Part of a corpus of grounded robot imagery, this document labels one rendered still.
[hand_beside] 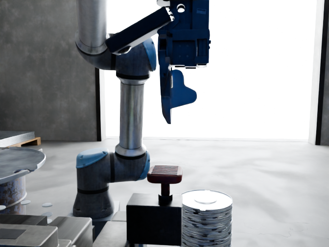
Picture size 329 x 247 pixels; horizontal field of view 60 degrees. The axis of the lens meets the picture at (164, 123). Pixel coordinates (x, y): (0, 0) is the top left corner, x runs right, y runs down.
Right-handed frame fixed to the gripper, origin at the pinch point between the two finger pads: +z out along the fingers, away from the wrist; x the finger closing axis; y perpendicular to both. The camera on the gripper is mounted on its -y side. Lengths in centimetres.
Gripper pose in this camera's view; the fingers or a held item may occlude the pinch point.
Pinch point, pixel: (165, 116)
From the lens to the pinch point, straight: 49.2
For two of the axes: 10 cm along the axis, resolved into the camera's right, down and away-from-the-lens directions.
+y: 10.0, 0.1, -0.9
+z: 0.0, 9.9, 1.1
